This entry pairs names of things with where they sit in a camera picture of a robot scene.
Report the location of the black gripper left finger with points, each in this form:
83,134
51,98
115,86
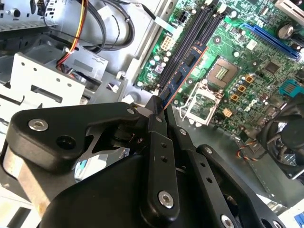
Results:
71,130

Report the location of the RAM stick with black chips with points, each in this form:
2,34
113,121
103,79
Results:
183,71

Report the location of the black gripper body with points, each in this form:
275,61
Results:
95,202

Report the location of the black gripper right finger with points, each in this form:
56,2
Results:
213,180

